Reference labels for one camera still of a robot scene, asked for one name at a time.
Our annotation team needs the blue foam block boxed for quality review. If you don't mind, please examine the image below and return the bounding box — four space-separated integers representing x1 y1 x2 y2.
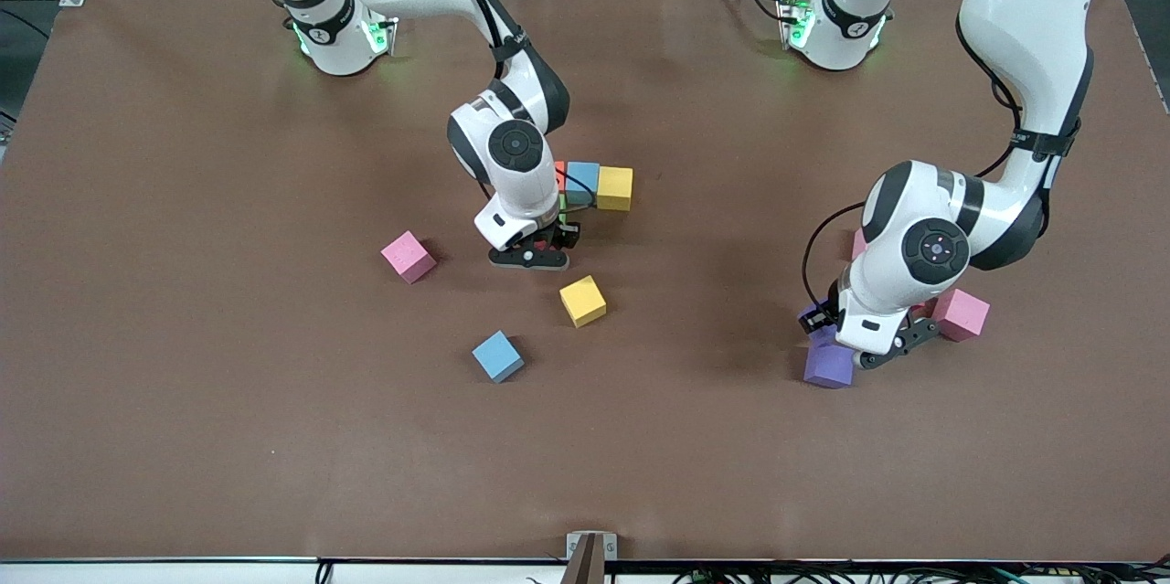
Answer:
565 162 601 207
472 330 526 384

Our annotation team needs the yellow foam block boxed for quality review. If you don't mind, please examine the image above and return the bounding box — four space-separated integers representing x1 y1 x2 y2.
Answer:
559 275 608 329
597 166 633 212

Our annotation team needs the large table mat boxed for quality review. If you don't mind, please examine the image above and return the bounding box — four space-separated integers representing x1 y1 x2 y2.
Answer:
0 0 1170 562

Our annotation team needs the small metal bracket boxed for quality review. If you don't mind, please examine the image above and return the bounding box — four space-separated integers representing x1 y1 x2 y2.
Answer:
566 531 618 584

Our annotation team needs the white table frame rail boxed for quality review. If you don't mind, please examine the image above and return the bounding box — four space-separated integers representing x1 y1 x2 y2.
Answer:
0 559 1170 584

